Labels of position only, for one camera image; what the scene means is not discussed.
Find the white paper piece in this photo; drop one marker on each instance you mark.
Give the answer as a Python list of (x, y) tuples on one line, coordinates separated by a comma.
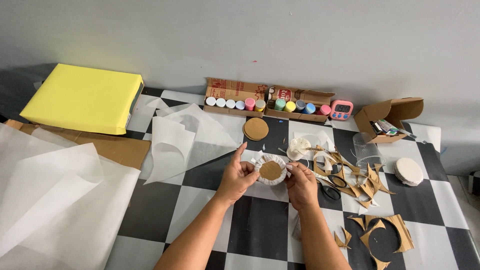
[(322, 138)]

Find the open plain cardboard box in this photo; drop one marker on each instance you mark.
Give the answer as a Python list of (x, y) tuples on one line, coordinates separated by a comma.
[(397, 110)]

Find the large cardboard offcut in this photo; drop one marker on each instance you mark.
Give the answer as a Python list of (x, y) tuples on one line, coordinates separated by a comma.
[(401, 228)]

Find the black white checkered table cover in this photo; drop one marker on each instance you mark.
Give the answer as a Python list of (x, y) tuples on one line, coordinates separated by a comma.
[(258, 225)]

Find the brown cardboard sheet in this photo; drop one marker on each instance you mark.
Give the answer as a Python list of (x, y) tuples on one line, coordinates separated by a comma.
[(116, 148)]

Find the stack of white wrapped discs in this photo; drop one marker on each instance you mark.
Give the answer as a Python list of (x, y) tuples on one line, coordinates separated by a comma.
[(408, 171)]

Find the paper-wrapped cardboard disc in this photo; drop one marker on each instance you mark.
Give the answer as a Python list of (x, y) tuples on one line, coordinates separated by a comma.
[(270, 170)]

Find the stack of brown cardboard discs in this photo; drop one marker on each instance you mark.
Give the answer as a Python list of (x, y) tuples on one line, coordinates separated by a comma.
[(256, 129)]

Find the person's right hand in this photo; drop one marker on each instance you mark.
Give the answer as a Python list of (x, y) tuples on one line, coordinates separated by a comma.
[(304, 187)]

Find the small packets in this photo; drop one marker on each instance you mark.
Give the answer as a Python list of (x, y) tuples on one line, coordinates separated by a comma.
[(386, 127)]

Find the pink digital timer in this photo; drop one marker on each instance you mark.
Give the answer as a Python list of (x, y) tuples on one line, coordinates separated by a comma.
[(341, 109)]

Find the person's left hand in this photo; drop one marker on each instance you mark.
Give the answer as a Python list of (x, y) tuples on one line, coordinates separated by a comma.
[(233, 180)]

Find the row of paint bottles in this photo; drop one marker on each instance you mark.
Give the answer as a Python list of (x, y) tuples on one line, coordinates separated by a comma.
[(249, 104)]

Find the large white tissue paper sheets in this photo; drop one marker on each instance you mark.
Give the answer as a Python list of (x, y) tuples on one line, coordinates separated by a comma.
[(56, 202)]

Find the short printed cardboard box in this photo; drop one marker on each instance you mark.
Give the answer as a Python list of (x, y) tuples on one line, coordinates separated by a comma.
[(300, 94)]

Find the clear plastic stick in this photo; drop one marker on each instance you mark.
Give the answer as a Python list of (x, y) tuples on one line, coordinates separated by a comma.
[(414, 137)]

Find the black scissors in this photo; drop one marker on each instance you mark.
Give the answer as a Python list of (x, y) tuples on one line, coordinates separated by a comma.
[(330, 192)]

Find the glue brush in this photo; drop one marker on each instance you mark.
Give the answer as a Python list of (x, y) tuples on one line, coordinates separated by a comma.
[(317, 149)]

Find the yellow wrapped paper ream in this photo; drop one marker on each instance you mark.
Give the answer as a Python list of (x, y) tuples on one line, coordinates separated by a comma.
[(84, 97)]

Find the long printed cardboard box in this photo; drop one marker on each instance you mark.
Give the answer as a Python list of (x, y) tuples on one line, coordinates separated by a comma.
[(232, 90)]

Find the clear plastic cup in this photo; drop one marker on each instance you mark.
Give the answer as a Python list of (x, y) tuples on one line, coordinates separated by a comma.
[(365, 150)]

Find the small pointed cardboard scrap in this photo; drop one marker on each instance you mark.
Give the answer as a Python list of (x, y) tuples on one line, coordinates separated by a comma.
[(343, 240)]

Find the cut white tissue paper sheets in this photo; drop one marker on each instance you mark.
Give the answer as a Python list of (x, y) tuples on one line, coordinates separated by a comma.
[(176, 138)]

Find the white glue pot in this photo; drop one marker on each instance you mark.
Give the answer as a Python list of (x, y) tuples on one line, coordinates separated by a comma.
[(298, 148)]

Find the pile of cardboard scraps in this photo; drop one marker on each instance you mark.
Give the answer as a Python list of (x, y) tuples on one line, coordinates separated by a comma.
[(369, 183)]

